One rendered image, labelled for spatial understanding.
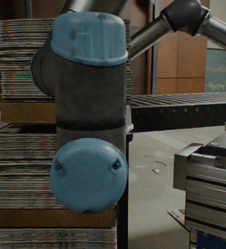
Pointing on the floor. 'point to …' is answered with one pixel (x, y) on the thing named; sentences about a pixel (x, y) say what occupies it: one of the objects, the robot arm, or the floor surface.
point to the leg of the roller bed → (122, 213)
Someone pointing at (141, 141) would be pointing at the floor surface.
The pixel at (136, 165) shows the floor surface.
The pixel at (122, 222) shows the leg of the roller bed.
